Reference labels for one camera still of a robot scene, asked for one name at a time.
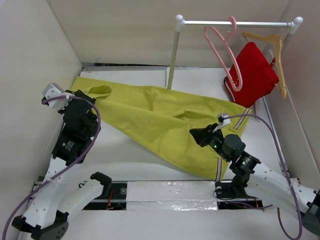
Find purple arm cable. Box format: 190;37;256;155
226;114;303;240
4;93;102;240

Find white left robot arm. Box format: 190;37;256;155
2;87;112;240

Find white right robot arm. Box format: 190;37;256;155
189;124;320;236

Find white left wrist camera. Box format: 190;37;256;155
41;83;73;110

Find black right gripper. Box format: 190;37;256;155
189;123;231;162

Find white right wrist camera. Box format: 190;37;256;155
213;113;231;132

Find wooden hanger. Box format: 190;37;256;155
241;32;288;99

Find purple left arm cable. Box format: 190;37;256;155
4;93;102;240

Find red folded shorts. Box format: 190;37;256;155
223;42;279;108

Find yellow-green trousers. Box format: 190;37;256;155
70;77;251;181

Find white metal clothes rack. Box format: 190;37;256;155
166;14;304;90

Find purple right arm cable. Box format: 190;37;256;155
226;114;303;240

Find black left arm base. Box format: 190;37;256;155
83;181;128;211

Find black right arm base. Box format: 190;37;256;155
212;181;264;210

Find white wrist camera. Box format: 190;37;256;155
41;83;73;110
213;113;231;132

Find pink plastic hanger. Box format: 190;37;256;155
203;15;244;91

